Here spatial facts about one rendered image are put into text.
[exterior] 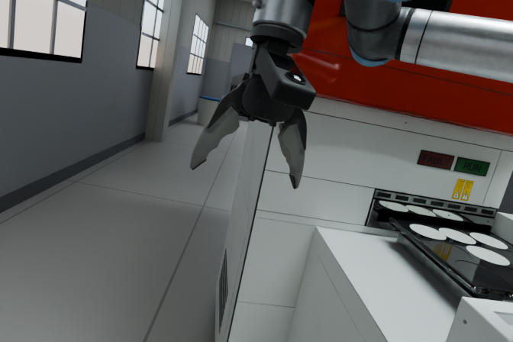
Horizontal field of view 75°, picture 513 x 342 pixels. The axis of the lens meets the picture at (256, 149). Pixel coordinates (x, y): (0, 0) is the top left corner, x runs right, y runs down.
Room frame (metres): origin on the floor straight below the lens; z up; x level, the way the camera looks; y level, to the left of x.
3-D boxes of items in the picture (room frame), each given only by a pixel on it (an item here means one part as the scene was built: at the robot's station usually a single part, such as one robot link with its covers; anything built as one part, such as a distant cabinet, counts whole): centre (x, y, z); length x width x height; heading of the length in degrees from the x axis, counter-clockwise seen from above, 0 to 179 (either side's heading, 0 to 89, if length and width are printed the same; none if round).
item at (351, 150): (1.06, -0.44, 1.02); 0.81 x 0.03 x 0.40; 99
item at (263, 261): (1.40, -0.39, 0.41); 0.82 x 0.70 x 0.82; 99
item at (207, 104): (7.90, 1.28, 0.32); 0.55 x 0.53 x 0.65; 92
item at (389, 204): (1.07, -0.62, 0.89); 0.44 x 0.02 x 0.10; 99
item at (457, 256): (0.87, -0.66, 0.90); 0.34 x 0.34 x 0.01; 9
